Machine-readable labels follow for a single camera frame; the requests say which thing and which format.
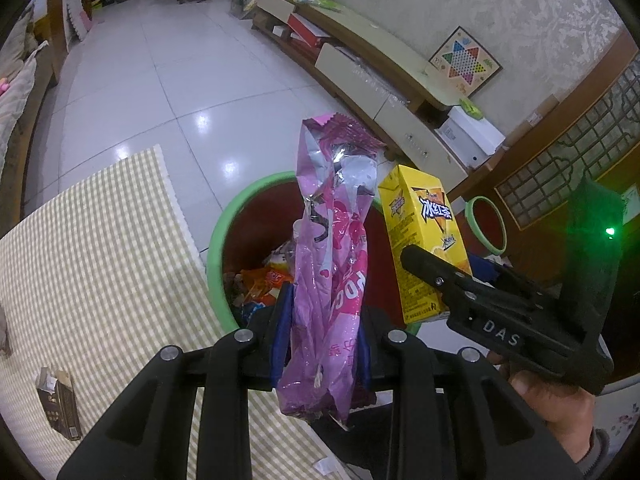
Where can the yellow drink carton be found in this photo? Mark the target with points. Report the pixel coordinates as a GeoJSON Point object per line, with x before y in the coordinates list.
{"type": "Point", "coordinates": [417, 212]}

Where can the long TV cabinet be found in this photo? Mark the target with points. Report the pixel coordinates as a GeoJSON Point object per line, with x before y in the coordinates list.
{"type": "Point", "coordinates": [388, 85]}

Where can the orange snack wrapper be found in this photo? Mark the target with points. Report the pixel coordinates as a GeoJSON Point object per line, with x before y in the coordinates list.
{"type": "Point", "coordinates": [260, 286]}

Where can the small red bin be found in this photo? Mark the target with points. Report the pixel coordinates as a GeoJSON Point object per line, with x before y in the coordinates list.
{"type": "Point", "coordinates": [485, 231]}

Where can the white storage box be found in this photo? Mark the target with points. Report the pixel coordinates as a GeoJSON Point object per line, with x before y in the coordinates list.
{"type": "Point", "coordinates": [472, 140]}

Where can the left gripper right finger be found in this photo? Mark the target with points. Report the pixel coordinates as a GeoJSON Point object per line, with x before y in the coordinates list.
{"type": "Point", "coordinates": [452, 415]}

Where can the dark cigarette box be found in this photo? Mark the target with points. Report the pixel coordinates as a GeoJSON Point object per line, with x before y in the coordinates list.
{"type": "Point", "coordinates": [57, 397]}

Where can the red bin green rim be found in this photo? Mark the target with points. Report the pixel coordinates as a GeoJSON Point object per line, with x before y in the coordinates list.
{"type": "Point", "coordinates": [260, 219]}

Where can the pink snack bag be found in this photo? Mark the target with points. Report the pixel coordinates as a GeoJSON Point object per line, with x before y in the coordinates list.
{"type": "Point", "coordinates": [337, 173]}

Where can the green item on cabinet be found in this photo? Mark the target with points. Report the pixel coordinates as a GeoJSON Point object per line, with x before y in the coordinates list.
{"type": "Point", "coordinates": [471, 109]}

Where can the checkered table mat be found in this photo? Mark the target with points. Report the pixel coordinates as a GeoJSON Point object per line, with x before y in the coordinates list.
{"type": "Point", "coordinates": [94, 283]}

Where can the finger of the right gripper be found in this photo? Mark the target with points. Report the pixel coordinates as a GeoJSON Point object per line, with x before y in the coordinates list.
{"type": "Point", "coordinates": [490, 272]}
{"type": "Point", "coordinates": [450, 274]}

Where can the chinese checkers board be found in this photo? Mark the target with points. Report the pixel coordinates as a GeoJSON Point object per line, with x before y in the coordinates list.
{"type": "Point", "coordinates": [464, 62]}

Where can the red box on shelf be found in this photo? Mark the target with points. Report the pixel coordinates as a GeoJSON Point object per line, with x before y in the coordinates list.
{"type": "Point", "coordinates": [313, 35]}

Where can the striped beige sofa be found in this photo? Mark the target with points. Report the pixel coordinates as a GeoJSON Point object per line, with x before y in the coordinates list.
{"type": "Point", "coordinates": [19, 62]}

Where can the right hand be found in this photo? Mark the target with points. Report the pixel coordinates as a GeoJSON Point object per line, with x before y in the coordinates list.
{"type": "Point", "coordinates": [568, 411]}

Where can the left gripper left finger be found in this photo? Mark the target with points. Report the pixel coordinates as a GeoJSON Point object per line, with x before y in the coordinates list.
{"type": "Point", "coordinates": [145, 433]}

